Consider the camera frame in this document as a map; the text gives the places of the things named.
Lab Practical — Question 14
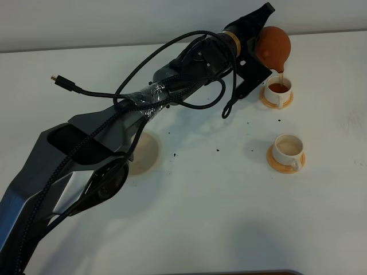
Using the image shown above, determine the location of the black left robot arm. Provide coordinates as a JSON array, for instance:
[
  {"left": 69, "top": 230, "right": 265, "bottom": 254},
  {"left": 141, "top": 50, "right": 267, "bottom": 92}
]
[{"left": 1, "top": 3, "right": 275, "bottom": 274}]

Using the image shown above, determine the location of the beige round teapot saucer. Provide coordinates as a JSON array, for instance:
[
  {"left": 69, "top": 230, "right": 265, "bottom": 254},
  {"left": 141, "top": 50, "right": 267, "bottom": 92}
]
[{"left": 129, "top": 132, "right": 161, "bottom": 176}]

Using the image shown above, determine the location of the far orange cup coaster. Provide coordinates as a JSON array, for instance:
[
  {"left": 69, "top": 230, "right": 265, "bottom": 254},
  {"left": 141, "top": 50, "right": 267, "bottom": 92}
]
[{"left": 260, "top": 87, "right": 294, "bottom": 109}]

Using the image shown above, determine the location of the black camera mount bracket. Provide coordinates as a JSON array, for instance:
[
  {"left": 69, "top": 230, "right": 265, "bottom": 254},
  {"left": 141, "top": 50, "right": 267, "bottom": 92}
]
[{"left": 235, "top": 38, "right": 272, "bottom": 100}]

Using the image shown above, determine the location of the white teacup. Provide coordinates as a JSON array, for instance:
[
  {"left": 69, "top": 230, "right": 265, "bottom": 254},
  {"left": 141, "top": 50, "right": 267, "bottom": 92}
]
[
  {"left": 272, "top": 133, "right": 303, "bottom": 171},
  {"left": 264, "top": 76, "right": 292, "bottom": 93}
]

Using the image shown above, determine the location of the brown clay teapot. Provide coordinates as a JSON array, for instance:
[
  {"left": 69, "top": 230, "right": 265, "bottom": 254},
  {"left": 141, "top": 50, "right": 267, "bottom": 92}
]
[{"left": 256, "top": 26, "right": 291, "bottom": 73}]

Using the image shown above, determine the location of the far white teacup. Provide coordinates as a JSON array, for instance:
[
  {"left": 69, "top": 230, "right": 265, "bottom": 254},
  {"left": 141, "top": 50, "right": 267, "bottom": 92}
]
[{"left": 264, "top": 76, "right": 292, "bottom": 93}]

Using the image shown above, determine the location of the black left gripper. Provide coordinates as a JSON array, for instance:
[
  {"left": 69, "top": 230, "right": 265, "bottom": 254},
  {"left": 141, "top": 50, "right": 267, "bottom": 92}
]
[{"left": 222, "top": 2, "right": 275, "bottom": 54}]

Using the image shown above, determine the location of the black braided cable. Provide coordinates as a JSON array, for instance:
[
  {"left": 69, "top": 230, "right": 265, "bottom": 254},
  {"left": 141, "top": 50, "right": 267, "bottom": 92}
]
[{"left": 13, "top": 29, "right": 239, "bottom": 275}]

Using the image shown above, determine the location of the orange cup coaster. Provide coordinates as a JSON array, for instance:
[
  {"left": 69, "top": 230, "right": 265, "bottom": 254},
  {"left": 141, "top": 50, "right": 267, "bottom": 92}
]
[
  {"left": 260, "top": 87, "right": 294, "bottom": 109},
  {"left": 267, "top": 145, "right": 306, "bottom": 174}
]

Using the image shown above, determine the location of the near orange cup coaster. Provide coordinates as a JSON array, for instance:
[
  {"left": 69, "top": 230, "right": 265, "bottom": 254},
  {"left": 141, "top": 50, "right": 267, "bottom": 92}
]
[{"left": 267, "top": 145, "right": 306, "bottom": 174}]

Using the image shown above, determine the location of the near white teacup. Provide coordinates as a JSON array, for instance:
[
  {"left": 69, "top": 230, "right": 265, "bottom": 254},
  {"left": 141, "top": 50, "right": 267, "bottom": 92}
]
[{"left": 272, "top": 133, "right": 303, "bottom": 171}]

